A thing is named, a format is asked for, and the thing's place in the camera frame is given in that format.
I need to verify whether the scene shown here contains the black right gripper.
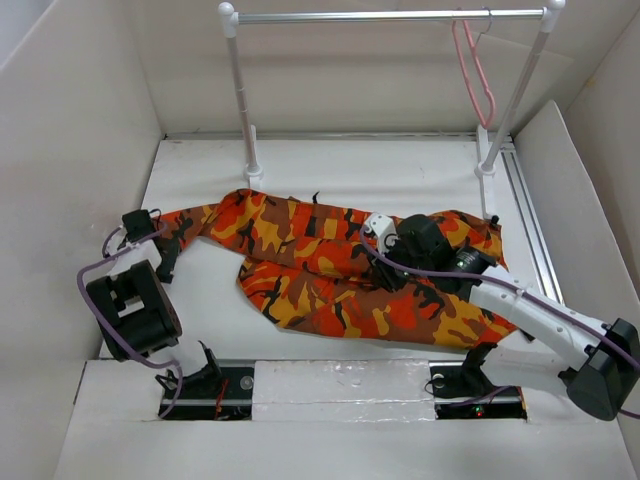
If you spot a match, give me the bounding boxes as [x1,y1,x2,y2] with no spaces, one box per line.
[366,234,432,293]

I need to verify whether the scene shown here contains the orange camouflage trousers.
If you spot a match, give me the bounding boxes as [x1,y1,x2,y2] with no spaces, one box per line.
[159,189,516,349]

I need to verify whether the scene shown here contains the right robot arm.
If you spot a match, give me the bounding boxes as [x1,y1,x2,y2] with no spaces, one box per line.
[360,212,639,421]

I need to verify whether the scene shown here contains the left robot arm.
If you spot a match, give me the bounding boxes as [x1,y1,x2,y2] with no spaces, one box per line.
[76,210,224,397]

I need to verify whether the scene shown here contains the pink clothes hanger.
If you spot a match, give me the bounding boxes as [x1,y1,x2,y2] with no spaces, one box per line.
[451,20,496,130]

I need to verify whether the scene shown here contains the white foam block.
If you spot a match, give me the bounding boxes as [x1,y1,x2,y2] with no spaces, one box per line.
[252,359,435,423]

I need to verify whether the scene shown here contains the white clothes rack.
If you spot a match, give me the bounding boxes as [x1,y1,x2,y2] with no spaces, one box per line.
[214,1,566,219]

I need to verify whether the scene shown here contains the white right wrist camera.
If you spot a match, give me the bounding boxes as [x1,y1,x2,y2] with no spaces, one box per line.
[363,212,398,255]

